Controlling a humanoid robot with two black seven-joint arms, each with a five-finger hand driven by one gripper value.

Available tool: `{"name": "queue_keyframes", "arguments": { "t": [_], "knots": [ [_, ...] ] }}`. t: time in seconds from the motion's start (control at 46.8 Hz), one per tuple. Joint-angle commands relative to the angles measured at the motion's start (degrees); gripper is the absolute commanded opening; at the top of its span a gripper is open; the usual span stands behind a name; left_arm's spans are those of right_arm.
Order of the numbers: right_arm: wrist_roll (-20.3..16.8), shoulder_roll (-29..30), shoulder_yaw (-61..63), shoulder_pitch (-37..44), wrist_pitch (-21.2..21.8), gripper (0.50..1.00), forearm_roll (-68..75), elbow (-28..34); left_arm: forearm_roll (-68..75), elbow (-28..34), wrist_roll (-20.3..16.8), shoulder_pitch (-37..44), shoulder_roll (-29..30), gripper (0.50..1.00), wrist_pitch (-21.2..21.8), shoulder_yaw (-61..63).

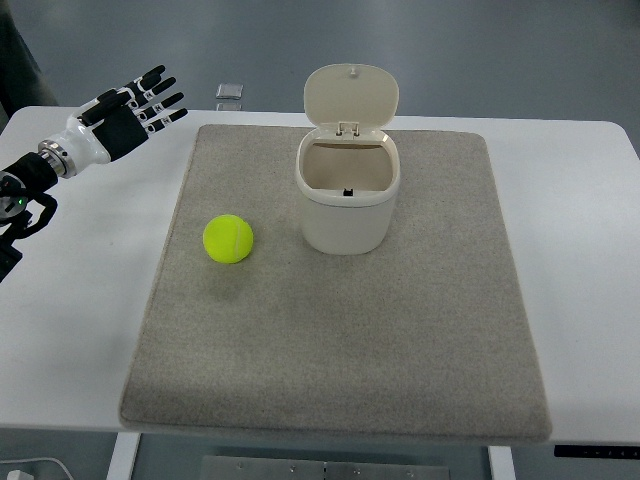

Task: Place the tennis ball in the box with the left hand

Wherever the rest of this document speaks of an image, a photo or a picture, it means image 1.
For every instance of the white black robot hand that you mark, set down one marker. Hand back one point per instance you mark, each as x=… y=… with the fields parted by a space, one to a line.
x=114 y=124

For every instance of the yellow tennis ball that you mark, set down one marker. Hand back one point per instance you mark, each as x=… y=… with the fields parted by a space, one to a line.
x=228 y=239

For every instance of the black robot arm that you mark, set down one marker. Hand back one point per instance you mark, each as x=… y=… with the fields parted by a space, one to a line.
x=26 y=205

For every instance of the cream lidded bin box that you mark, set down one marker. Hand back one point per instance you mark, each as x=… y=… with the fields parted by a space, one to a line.
x=347 y=168

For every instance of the small glass floor plate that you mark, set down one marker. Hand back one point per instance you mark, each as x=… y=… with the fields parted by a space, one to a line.
x=232 y=91

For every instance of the white left table leg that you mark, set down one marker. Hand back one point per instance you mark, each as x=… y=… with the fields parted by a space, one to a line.
x=123 y=456

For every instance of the white table leg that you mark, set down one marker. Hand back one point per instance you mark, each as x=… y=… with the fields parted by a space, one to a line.
x=501 y=463
x=123 y=456

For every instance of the white plug on floor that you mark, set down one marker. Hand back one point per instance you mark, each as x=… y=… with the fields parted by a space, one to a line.
x=18 y=475

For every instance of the grey felt mat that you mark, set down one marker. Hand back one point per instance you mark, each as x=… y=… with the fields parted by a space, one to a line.
x=425 y=337

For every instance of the white right table leg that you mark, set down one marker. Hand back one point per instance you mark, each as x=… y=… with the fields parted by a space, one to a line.
x=501 y=463

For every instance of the black desk control panel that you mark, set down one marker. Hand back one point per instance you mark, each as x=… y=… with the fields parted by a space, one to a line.
x=597 y=452

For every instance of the metal table base plate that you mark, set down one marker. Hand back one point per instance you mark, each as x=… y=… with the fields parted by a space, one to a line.
x=235 y=468

